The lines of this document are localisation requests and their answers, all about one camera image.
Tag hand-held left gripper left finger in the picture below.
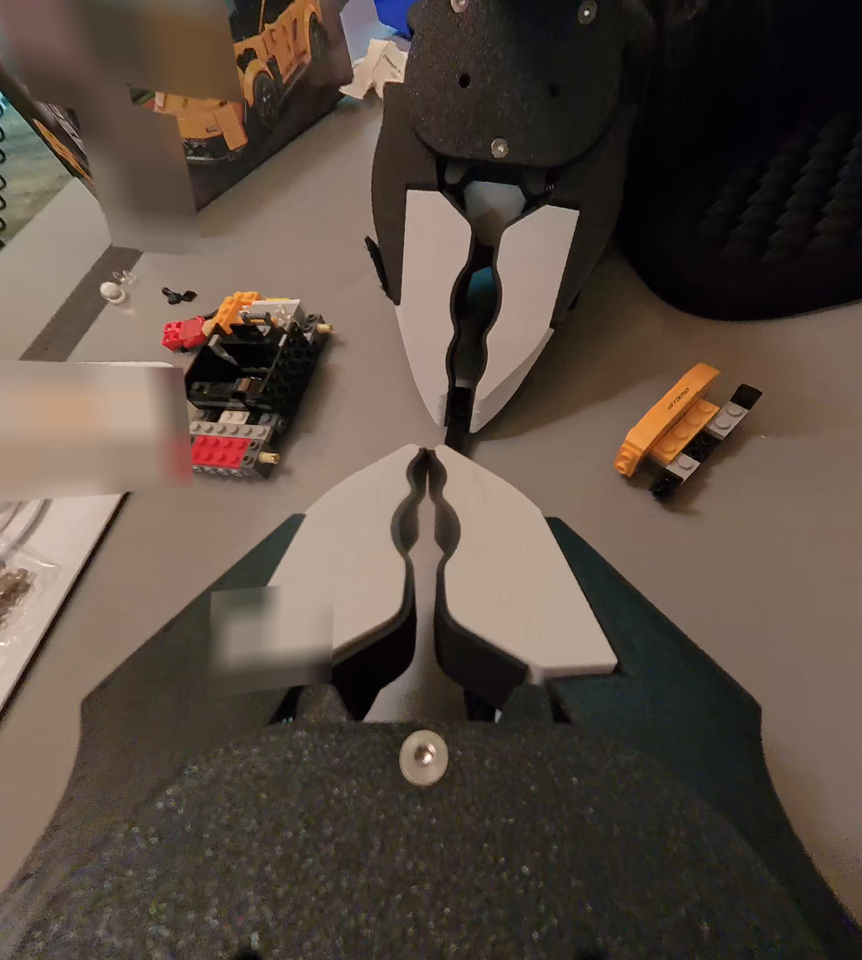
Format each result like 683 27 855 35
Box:
268 442 432 672

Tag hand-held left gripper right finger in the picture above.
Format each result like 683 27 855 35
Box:
429 444 621 685

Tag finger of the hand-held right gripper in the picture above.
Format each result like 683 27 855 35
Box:
467 206 582 435
397 187 477 429

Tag long black brick plate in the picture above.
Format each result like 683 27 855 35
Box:
443 377 479 453

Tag orange and black brick assembly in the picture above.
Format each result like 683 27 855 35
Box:
614 361 766 498

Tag grey desk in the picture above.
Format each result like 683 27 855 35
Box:
0 75 862 931

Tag white crumpled paper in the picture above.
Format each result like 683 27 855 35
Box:
338 36 411 100

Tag black brick car chassis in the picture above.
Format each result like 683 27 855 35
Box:
184 290 334 483

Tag toy car set box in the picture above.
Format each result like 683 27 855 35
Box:
0 0 355 250

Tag red brick piece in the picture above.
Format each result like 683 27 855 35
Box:
160 315 212 353

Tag white stand base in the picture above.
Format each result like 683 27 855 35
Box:
0 491 130 775

